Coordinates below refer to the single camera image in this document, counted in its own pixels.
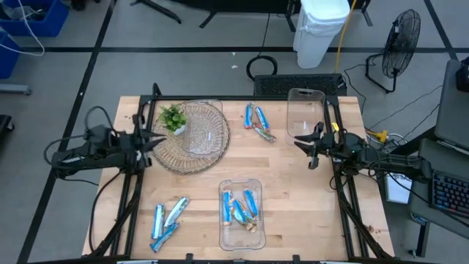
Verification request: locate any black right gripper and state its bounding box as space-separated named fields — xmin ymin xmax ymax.
xmin=294 ymin=122 xmax=338 ymax=169

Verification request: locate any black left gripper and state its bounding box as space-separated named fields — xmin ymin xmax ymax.
xmin=119 ymin=115 xmax=168 ymax=169

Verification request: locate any blue wrapper granola bar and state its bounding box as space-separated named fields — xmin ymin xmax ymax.
xmin=149 ymin=222 xmax=180 ymax=253
xmin=255 ymin=106 xmax=271 ymax=132
xmin=152 ymin=203 xmax=166 ymax=240
xmin=232 ymin=199 xmax=247 ymax=224
xmin=244 ymin=102 xmax=254 ymax=130
xmin=163 ymin=197 xmax=191 ymax=228
xmin=243 ymin=188 xmax=259 ymax=221
xmin=222 ymin=189 xmax=233 ymax=226

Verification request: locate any clear plastic bin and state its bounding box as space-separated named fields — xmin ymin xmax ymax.
xmin=286 ymin=87 xmax=326 ymax=139
xmin=181 ymin=98 xmax=224 ymax=155
xmin=218 ymin=178 xmax=267 ymax=252

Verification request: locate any green brown wrapper granola bar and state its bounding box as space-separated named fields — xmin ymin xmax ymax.
xmin=252 ymin=122 xmax=277 ymax=143

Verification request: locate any round woven wicker placemat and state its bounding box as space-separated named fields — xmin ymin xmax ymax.
xmin=150 ymin=100 xmax=232 ymax=176

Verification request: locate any green plant in white pot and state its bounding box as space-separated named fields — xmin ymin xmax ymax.
xmin=158 ymin=104 xmax=188 ymax=136

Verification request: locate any black perforated computer case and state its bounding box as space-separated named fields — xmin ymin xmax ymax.
xmin=253 ymin=73 xmax=347 ymax=97

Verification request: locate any white paper sheet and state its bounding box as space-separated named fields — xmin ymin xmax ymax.
xmin=384 ymin=172 xmax=413 ymax=205

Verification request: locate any white trash bin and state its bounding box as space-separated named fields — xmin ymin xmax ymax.
xmin=292 ymin=0 xmax=351 ymax=70

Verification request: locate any black floor fan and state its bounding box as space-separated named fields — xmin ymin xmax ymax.
xmin=365 ymin=9 xmax=421 ymax=94

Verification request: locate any grey laptop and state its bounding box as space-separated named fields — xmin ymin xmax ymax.
xmin=434 ymin=58 xmax=469 ymax=151

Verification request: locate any black backlit keyboard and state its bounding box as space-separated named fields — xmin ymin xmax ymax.
xmin=432 ymin=170 xmax=469 ymax=218

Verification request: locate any blue storage bin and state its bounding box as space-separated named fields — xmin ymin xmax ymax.
xmin=0 ymin=0 xmax=70 ymax=37
xmin=0 ymin=31 xmax=21 ymax=80

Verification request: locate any yellow cable connector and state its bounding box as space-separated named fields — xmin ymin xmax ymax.
xmin=366 ymin=128 xmax=389 ymax=144

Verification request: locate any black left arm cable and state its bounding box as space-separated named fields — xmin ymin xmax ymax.
xmin=89 ymin=170 xmax=124 ymax=254

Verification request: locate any black aluminium table frame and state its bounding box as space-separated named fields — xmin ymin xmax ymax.
xmin=87 ymin=82 xmax=396 ymax=264

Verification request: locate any coiled black cable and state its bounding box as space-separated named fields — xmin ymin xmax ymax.
xmin=245 ymin=54 xmax=278 ymax=81

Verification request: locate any yellow hanging cable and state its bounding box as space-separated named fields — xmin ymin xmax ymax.
xmin=333 ymin=0 xmax=358 ymax=73

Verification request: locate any white cable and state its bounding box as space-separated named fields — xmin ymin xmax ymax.
xmin=0 ymin=0 xmax=45 ymax=57

